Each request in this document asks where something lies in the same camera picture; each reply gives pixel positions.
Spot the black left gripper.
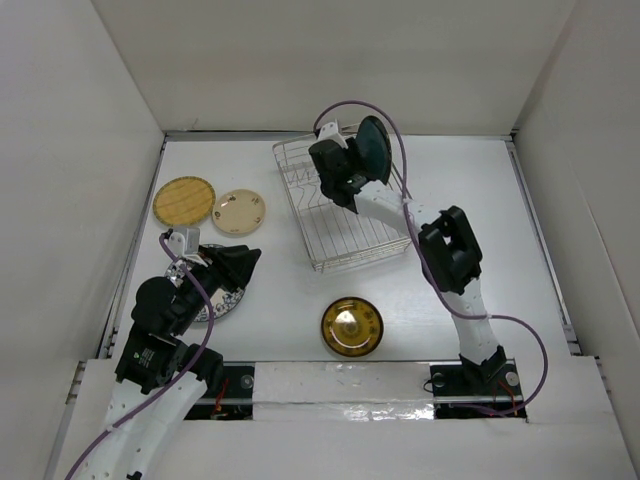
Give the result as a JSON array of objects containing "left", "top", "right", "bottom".
[{"left": 172, "top": 242, "right": 260, "bottom": 333}]

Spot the dark teal square plate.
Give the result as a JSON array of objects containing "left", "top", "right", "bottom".
[{"left": 355, "top": 115, "right": 392, "bottom": 184}]

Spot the blue white floral plate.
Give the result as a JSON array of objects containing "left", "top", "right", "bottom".
[{"left": 164, "top": 243, "right": 245, "bottom": 319}]

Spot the gold brown patterned plate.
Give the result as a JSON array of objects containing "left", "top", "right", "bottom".
[{"left": 320, "top": 296, "right": 384, "bottom": 358}]

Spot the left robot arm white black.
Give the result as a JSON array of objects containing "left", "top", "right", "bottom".
[{"left": 66, "top": 245, "right": 261, "bottom": 479}]

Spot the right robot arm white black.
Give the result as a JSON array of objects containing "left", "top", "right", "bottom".
[{"left": 309, "top": 138, "right": 506, "bottom": 393}]

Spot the cream plate with red marks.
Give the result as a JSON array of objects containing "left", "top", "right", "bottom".
[{"left": 211, "top": 189, "right": 267, "bottom": 235}]

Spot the yellow woven round plate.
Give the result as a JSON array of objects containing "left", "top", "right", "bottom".
[{"left": 152, "top": 176, "right": 216, "bottom": 227}]

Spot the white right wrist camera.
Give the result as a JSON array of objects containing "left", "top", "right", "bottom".
[{"left": 317, "top": 120, "right": 347, "bottom": 148}]

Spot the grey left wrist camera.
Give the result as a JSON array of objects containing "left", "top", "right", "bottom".
[{"left": 167, "top": 226, "right": 200, "bottom": 258}]

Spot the silver wire dish rack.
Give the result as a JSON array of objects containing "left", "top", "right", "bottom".
[{"left": 272, "top": 134, "right": 410, "bottom": 272}]

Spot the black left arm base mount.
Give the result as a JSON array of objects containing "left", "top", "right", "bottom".
[{"left": 185, "top": 362, "right": 255, "bottom": 421}]

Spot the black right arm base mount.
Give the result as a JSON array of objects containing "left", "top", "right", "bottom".
[{"left": 422, "top": 353, "right": 527, "bottom": 420}]

